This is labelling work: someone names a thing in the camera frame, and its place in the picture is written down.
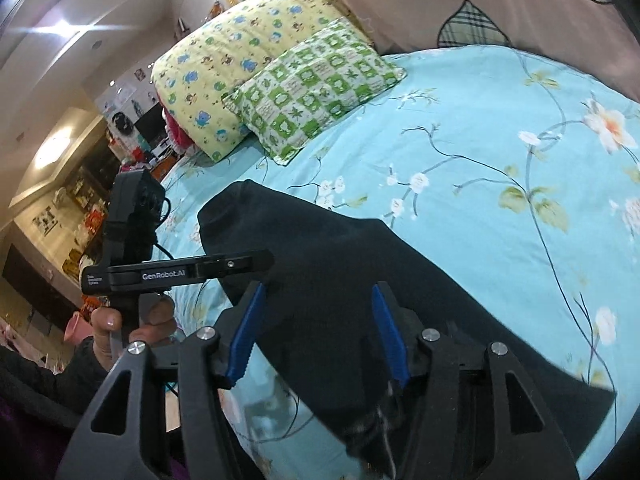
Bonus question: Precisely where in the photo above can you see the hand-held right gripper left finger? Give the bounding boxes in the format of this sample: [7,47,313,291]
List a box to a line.
[55,280,268,480]

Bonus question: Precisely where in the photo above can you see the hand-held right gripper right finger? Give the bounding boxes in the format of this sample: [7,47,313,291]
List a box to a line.
[371,281,581,480]

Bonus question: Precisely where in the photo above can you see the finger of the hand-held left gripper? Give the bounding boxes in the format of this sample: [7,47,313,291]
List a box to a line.
[197,250,275,282]

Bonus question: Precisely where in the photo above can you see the dark pants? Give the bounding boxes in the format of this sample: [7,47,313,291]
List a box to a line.
[197,180,617,473]

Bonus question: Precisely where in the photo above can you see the person's left forearm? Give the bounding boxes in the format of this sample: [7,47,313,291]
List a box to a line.
[0,336,117,428]

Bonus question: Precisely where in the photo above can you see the person's left hand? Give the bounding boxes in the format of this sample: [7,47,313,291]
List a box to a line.
[89,294,179,377]

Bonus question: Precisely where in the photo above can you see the red frilled cloth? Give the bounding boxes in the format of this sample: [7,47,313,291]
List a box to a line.
[164,109,201,157]

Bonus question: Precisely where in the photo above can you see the black monitor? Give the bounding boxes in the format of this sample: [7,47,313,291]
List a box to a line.
[136,102,169,147]

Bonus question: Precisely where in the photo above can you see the pink plastic bucket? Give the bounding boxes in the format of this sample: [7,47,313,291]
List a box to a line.
[64,310,97,346]

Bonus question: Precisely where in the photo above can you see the yellow cartoon print pillow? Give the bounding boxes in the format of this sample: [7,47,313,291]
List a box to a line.
[150,0,351,163]

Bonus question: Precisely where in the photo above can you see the green checked pillow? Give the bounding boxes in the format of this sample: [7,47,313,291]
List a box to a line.
[222,16,407,166]

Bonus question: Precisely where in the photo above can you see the blue floral bed sheet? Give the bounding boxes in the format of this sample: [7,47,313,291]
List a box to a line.
[160,45,640,480]

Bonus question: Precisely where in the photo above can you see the pink quilt with plaid patches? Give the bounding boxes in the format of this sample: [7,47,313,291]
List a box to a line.
[304,0,640,106]

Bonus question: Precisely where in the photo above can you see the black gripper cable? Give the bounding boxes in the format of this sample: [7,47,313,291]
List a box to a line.
[150,196,176,262]

